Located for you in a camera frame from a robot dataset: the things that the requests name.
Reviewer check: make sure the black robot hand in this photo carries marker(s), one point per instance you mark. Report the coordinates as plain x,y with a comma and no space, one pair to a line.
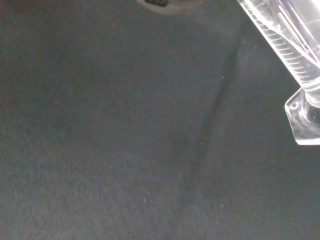
162,5

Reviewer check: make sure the black bench cloth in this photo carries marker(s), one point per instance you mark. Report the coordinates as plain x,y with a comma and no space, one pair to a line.
125,125

